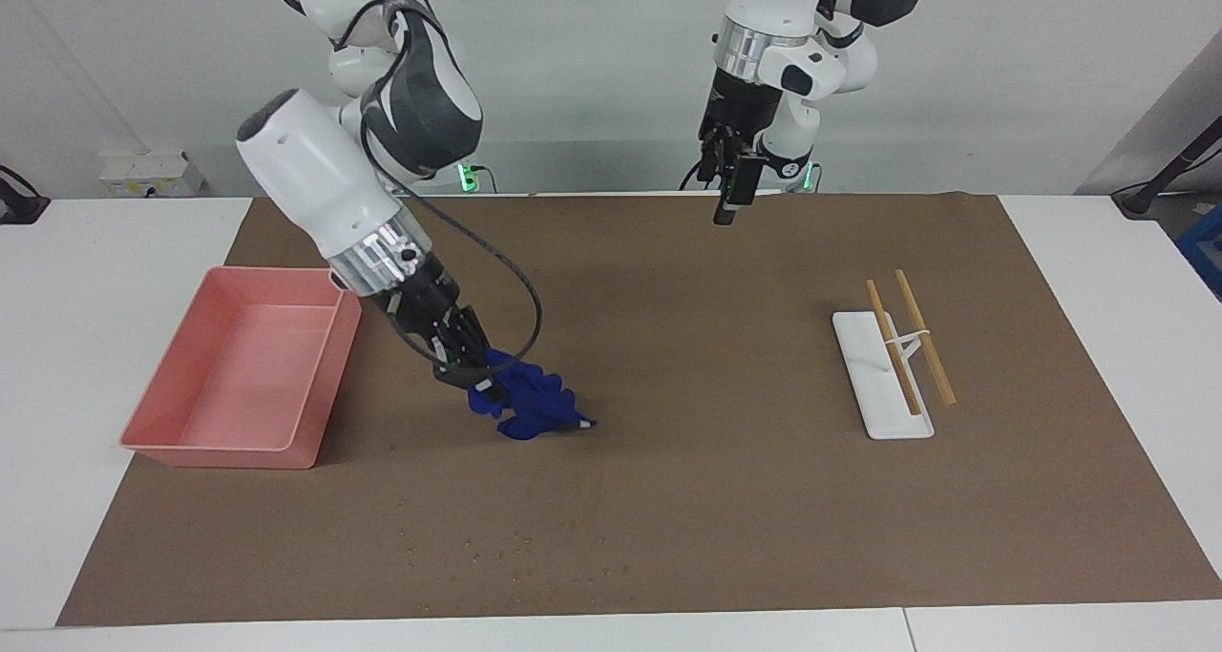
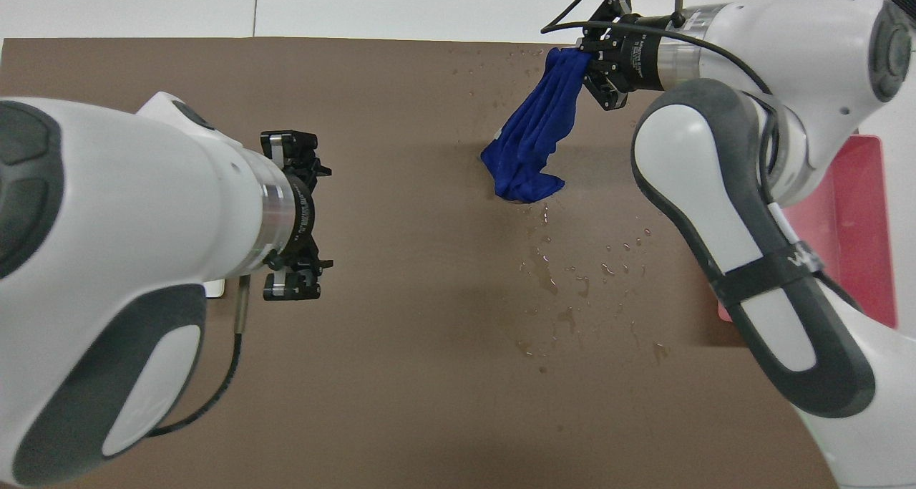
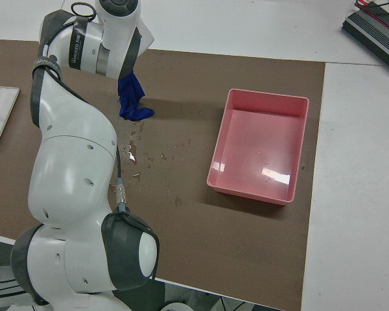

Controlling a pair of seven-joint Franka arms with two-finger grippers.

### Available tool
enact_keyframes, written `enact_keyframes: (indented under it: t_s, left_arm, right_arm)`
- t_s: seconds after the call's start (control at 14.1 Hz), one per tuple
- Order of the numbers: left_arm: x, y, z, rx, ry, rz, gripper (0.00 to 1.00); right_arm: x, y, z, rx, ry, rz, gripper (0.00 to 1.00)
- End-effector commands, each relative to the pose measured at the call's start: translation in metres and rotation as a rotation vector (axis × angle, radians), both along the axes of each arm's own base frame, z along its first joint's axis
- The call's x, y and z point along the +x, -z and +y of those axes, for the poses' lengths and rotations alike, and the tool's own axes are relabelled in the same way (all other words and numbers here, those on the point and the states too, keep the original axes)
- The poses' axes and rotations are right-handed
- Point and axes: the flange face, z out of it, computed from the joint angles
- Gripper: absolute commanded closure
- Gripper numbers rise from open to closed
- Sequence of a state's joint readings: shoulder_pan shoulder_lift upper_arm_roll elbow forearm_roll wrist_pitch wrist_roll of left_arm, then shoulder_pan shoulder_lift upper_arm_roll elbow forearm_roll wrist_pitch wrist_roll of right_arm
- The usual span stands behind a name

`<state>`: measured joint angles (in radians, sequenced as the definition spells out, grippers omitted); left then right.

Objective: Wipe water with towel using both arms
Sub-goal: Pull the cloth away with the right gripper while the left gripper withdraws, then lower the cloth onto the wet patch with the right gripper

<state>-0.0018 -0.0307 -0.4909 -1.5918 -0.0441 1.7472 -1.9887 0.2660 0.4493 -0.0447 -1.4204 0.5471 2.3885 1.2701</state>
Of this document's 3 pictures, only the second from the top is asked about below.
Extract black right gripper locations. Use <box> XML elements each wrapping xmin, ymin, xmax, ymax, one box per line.
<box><xmin>580</xmin><ymin>0</ymin><xmax>663</xmax><ymax>112</ymax></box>

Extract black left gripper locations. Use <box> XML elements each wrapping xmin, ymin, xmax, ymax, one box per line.
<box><xmin>260</xmin><ymin>132</ymin><xmax>333</xmax><ymax>301</ymax></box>

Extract blue cloth towel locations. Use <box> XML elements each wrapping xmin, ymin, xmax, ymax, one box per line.
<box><xmin>481</xmin><ymin>47</ymin><xmax>595</xmax><ymax>203</ymax></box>

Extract spilled water droplets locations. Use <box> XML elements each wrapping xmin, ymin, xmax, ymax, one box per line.
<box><xmin>451</xmin><ymin>45</ymin><xmax>673</xmax><ymax>374</ymax></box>

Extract brown table mat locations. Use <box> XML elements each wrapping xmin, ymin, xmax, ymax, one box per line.
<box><xmin>0</xmin><ymin>37</ymin><xmax>842</xmax><ymax>489</ymax></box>

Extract pink plastic bin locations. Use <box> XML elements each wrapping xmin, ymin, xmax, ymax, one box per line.
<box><xmin>716</xmin><ymin>135</ymin><xmax>899</xmax><ymax>330</ymax></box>

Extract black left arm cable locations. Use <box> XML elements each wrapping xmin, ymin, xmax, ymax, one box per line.
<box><xmin>147</xmin><ymin>274</ymin><xmax>253</xmax><ymax>438</ymax></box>

